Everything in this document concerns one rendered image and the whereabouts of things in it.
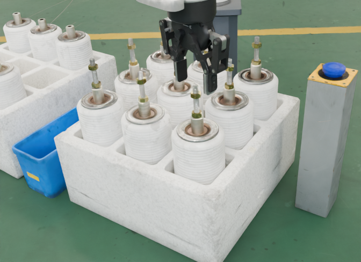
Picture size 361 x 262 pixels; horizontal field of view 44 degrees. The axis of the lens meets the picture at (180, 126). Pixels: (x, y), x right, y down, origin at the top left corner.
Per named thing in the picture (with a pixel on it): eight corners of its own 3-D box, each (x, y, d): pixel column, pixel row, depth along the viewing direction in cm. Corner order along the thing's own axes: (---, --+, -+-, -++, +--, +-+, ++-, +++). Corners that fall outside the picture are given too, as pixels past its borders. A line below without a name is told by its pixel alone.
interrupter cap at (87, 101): (99, 89, 96) (99, 86, 95) (125, 97, 92) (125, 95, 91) (73, 104, 91) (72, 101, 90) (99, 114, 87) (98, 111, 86)
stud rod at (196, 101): (193, 123, 79) (191, 85, 75) (196, 121, 79) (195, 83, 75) (197, 125, 78) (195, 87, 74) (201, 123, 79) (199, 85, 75)
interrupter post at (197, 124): (200, 137, 78) (199, 121, 77) (188, 133, 79) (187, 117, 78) (207, 130, 80) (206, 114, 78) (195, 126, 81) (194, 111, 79)
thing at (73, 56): (84, 84, 138) (73, 28, 128) (106, 91, 133) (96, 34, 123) (60, 97, 131) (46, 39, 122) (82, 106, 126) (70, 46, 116)
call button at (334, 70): (325, 70, 83) (326, 59, 82) (347, 74, 81) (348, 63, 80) (318, 78, 81) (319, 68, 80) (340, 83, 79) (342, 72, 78)
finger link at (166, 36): (174, 15, 73) (182, 50, 76) (167, 15, 75) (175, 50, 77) (161, 20, 72) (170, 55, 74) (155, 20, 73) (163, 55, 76)
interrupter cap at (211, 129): (206, 148, 75) (206, 145, 75) (168, 137, 79) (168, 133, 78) (226, 126, 81) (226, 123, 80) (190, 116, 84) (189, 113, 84)
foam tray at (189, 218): (166, 121, 130) (160, 64, 120) (294, 160, 111) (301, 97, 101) (69, 201, 103) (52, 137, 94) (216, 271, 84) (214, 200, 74)
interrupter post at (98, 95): (99, 97, 93) (96, 83, 91) (107, 100, 91) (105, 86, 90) (91, 102, 91) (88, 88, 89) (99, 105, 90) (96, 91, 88)
